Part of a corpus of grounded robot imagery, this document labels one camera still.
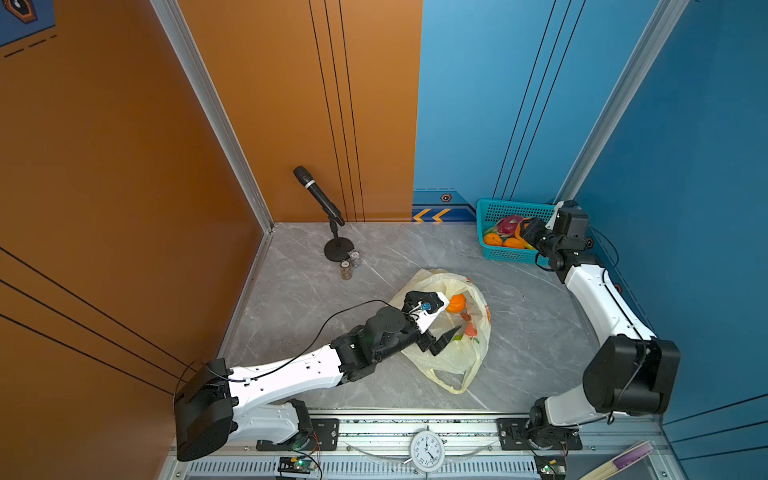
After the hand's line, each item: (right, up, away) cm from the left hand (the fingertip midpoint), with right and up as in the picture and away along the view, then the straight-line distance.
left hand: (446, 307), depth 69 cm
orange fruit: (+24, +17, +40) cm, 50 cm away
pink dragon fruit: (+30, +22, +41) cm, 56 cm away
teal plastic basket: (+26, +29, +47) cm, 61 cm away
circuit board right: (+25, -38, +2) cm, 46 cm away
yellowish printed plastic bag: (+4, -15, +6) cm, 17 cm away
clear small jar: (-26, +10, +36) cm, 46 cm away
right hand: (+25, +21, +16) cm, 36 cm away
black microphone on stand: (-33, +14, +41) cm, 54 cm away
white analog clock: (-4, -33, 0) cm, 33 cm away
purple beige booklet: (+42, -36, +1) cm, 55 cm away
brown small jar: (-29, +7, +32) cm, 44 cm away
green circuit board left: (-36, -38, +2) cm, 52 cm away
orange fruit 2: (+7, -3, +23) cm, 24 cm away
